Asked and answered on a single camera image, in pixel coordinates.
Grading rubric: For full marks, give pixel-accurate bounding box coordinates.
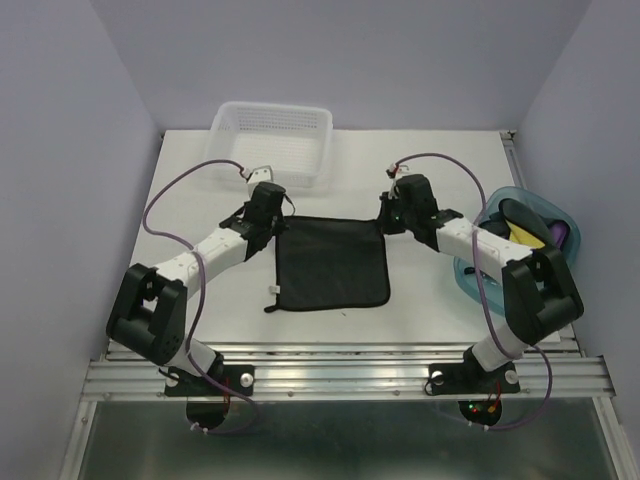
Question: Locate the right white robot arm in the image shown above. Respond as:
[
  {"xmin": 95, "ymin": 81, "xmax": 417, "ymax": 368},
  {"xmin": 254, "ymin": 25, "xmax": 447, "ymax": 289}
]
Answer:
[{"xmin": 378, "ymin": 174, "xmax": 584, "ymax": 390}]

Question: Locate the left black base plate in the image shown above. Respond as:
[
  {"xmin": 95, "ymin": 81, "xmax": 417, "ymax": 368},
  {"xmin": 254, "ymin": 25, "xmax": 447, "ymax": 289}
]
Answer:
[{"xmin": 159, "ymin": 364, "xmax": 257, "ymax": 426}]

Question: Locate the translucent blue plastic bin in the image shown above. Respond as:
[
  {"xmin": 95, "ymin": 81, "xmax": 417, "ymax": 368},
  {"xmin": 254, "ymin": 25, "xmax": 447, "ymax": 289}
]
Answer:
[{"xmin": 453, "ymin": 187, "xmax": 581, "ymax": 316}]

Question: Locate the purple towel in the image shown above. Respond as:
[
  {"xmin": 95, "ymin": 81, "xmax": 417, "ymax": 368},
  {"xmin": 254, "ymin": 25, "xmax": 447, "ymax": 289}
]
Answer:
[{"xmin": 549, "ymin": 220, "xmax": 571, "ymax": 249}]

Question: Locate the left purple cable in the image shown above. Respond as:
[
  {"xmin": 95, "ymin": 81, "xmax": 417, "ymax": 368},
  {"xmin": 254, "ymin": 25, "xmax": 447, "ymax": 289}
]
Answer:
[{"xmin": 143, "ymin": 158, "xmax": 261, "ymax": 435}]

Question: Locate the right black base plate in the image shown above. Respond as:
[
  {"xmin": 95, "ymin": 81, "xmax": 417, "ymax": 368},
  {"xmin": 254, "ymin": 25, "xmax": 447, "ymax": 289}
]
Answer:
[{"xmin": 424, "ymin": 362, "xmax": 521, "ymax": 427}]

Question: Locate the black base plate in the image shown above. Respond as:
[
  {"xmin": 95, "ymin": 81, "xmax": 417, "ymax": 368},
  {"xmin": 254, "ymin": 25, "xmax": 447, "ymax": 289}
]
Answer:
[
  {"xmin": 424, "ymin": 362, "xmax": 521, "ymax": 427},
  {"xmin": 159, "ymin": 364, "xmax": 257, "ymax": 426}
]

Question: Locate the purple cable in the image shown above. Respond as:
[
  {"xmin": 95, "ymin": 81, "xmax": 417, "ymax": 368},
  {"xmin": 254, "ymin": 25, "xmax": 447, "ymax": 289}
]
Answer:
[
  {"xmin": 143, "ymin": 158, "xmax": 261, "ymax": 435},
  {"xmin": 385, "ymin": 151, "xmax": 554, "ymax": 431}
]

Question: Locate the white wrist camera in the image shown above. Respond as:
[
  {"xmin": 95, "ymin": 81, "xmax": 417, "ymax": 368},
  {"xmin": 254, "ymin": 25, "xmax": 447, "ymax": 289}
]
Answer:
[
  {"xmin": 242, "ymin": 165, "xmax": 273, "ymax": 197},
  {"xmin": 380, "ymin": 186, "xmax": 399, "ymax": 202}
]

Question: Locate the blue black towel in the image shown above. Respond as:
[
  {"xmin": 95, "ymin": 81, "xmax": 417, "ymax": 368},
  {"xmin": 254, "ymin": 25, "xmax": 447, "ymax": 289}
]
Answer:
[{"xmin": 264, "ymin": 215, "xmax": 391, "ymax": 313}]

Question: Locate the aluminium mounting rail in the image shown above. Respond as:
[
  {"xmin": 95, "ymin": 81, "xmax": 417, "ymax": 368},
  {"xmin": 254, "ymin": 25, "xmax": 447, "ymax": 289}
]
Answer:
[{"xmin": 81, "ymin": 341, "xmax": 615, "ymax": 402}]

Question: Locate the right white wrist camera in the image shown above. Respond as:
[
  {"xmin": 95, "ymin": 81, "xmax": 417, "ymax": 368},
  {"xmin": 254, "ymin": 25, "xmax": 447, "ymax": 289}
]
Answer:
[{"xmin": 380, "ymin": 186, "xmax": 399, "ymax": 202}]

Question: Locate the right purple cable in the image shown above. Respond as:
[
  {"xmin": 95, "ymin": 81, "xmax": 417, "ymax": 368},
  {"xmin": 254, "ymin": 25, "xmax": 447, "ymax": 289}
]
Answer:
[{"xmin": 385, "ymin": 151, "xmax": 554, "ymax": 431}]

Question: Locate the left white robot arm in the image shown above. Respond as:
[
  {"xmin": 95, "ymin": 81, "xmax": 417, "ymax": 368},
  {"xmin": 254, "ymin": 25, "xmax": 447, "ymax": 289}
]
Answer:
[{"xmin": 106, "ymin": 181, "xmax": 286, "ymax": 394}]

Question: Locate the white perforated plastic basket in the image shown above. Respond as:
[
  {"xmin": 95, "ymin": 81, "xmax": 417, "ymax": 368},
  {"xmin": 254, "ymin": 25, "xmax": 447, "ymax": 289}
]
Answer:
[{"xmin": 203, "ymin": 101, "xmax": 333, "ymax": 188}]

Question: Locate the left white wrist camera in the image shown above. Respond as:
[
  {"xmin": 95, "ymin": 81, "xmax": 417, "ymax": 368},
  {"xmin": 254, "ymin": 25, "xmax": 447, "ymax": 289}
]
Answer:
[{"xmin": 242, "ymin": 165, "xmax": 273, "ymax": 197}]

